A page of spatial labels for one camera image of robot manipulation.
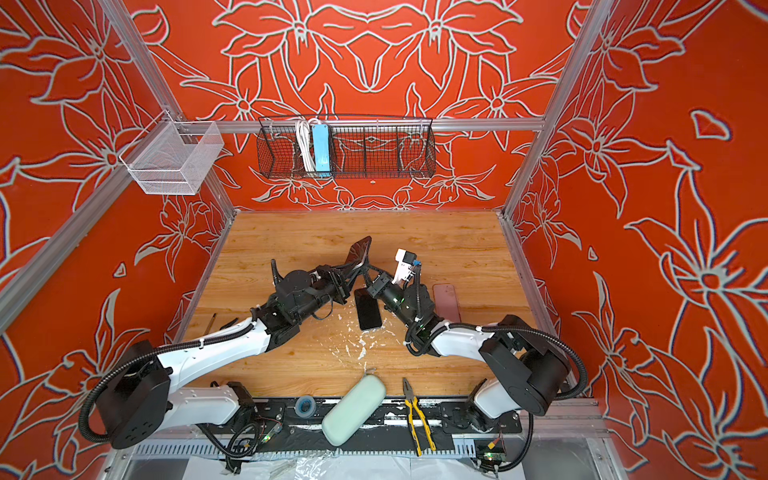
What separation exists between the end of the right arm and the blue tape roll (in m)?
0.33

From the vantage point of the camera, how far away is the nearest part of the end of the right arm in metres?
0.70

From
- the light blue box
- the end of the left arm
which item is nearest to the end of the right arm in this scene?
the end of the left arm

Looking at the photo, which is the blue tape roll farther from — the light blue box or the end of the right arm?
the light blue box

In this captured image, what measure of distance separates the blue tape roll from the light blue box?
65 cm

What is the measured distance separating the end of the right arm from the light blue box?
0.41 m

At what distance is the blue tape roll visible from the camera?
0.75 m

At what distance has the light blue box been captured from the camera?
0.90 meters

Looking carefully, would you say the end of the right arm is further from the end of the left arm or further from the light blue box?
the light blue box
